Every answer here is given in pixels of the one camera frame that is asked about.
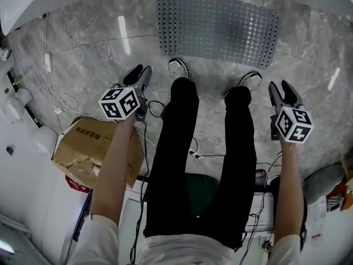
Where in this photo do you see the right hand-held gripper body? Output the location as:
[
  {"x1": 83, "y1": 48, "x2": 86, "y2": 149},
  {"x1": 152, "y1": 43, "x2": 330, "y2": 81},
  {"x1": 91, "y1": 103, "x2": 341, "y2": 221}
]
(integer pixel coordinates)
[{"x1": 269, "y1": 102, "x2": 315, "y2": 144}]

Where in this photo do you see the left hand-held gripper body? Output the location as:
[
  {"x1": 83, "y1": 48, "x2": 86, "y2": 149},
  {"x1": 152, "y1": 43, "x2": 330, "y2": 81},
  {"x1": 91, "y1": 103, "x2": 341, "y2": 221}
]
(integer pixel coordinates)
[{"x1": 98, "y1": 77, "x2": 149, "y2": 123}]

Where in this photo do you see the grey perforated bath mat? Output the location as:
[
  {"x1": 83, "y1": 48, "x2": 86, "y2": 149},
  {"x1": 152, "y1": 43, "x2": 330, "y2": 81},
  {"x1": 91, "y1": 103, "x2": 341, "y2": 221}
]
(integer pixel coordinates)
[{"x1": 156, "y1": 0, "x2": 280, "y2": 70}]

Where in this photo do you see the white bathtub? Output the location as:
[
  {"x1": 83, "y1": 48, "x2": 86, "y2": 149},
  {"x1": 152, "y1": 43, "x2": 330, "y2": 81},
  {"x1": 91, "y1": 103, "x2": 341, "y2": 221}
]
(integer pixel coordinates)
[{"x1": 0, "y1": 0, "x2": 353, "y2": 35}]

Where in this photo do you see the person's left forearm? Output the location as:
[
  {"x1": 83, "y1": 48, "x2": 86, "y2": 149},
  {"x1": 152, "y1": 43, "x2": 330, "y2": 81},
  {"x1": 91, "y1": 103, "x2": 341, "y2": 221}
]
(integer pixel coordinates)
[{"x1": 90, "y1": 114, "x2": 138, "y2": 226}]

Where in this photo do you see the person's right forearm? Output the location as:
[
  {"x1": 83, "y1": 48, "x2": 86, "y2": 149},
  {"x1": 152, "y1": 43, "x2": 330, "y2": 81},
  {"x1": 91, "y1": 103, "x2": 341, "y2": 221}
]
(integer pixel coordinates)
[{"x1": 272, "y1": 139, "x2": 304, "y2": 245}]

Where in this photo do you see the grey marble floor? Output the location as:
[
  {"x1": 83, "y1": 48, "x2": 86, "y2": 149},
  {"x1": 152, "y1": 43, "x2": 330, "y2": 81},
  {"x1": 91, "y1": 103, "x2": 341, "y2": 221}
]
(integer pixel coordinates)
[{"x1": 5, "y1": 0, "x2": 353, "y2": 182}]

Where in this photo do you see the person's right shoe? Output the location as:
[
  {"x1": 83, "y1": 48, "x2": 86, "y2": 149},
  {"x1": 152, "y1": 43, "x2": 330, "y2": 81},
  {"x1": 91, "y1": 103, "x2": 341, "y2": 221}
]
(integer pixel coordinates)
[{"x1": 224, "y1": 71, "x2": 263, "y2": 98}]

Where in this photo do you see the person's shoe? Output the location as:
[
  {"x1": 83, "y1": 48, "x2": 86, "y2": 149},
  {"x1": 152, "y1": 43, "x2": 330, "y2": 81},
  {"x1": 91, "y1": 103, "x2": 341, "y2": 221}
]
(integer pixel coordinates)
[
  {"x1": 224, "y1": 71, "x2": 263, "y2": 98},
  {"x1": 168, "y1": 59, "x2": 189, "y2": 80}
]

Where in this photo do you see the person's left shoe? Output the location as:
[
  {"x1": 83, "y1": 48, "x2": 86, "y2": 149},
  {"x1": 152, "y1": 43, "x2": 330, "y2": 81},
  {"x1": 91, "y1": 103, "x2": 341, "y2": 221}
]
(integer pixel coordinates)
[{"x1": 168, "y1": 59, "x2": 189, "y2": 80}]

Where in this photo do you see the large taped cardboard box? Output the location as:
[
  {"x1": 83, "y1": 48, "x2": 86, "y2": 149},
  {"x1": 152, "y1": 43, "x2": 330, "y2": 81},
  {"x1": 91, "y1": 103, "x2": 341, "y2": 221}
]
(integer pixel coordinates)
[{"x1": 51, "y1": 116, "x2": 145, "y2": 189}]

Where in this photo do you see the person's right leg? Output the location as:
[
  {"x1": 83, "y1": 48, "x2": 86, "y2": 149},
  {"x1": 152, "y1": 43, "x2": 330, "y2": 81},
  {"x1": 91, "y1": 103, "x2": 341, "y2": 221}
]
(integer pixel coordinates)
[{"x1": 192, "y1": 86, "x2": 258, "y2": 253}]

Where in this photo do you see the person's leg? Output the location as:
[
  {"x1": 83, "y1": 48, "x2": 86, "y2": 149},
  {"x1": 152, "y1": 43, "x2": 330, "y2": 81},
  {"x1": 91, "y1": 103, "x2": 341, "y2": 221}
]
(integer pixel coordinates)
[
  {"x1": 192, "y1": 86, "x2": 258, "y2": 253},
  {"x1": 143, "y1": 77, "x2": 200, "y2": 239}
]

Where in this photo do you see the person's left leg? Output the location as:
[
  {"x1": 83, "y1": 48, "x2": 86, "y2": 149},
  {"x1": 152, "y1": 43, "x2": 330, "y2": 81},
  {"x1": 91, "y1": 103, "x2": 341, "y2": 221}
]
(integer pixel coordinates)
[{"x1": 143, "y1": 77, "x2": 200, "y2": 239}]

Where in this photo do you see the white power strip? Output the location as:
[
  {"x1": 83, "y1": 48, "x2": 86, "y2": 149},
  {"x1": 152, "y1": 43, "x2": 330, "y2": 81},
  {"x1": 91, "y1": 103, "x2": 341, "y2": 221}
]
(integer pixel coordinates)
[{"x1": 43, "y1": 52, "x2": 52, "y2": 73}]

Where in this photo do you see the white toilet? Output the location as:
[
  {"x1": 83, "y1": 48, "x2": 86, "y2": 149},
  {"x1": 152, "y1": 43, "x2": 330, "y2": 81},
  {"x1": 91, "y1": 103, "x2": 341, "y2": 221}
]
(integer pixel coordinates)
[
  {"x1": 29, "y1": 125, "x2": 59, "y2": 156},
  {"x1": 2, "y1": 88, "x2": 33, "y2": 124}
]

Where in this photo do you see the red striped box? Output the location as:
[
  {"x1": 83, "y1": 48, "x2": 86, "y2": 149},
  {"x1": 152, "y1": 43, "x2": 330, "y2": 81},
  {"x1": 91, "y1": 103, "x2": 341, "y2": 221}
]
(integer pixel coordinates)
[{"x1": 325, "y1": 179, "x2": 353, "y2": 214}]

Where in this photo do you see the red bag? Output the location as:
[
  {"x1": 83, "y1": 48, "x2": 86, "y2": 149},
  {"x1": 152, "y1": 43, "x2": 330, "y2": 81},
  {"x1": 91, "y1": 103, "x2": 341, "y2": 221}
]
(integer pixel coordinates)
[{"x1": 65, "y1": 174, "x2": 92, "y2": 194}]

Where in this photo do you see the dark green round seat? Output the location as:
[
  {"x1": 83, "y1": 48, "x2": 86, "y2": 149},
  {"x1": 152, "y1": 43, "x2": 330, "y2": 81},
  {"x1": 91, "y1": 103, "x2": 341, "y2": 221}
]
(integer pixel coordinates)
[{"x1": 184, "y1": 174, "x2": 222, "y2": 218}]

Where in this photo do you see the person's white shirt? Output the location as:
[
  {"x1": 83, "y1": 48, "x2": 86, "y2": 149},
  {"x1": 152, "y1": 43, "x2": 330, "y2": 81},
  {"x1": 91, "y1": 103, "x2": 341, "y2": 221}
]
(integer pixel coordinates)
[{"x1": 67, "y1": 214, "x2": 301, "y2": 265}]

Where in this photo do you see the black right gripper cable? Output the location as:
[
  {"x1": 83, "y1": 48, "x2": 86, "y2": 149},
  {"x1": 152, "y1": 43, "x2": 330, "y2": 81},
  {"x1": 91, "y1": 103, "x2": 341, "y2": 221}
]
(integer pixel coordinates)
[{"x1": 239, "y1": 150, "x2": 284, "y2": 265}]

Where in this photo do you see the white power cable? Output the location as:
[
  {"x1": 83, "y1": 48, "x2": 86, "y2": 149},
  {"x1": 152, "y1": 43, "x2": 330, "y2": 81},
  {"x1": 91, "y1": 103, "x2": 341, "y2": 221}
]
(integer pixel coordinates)
[{"x1": 35, "y1": 12, "x2": 111, "y2": 124}]

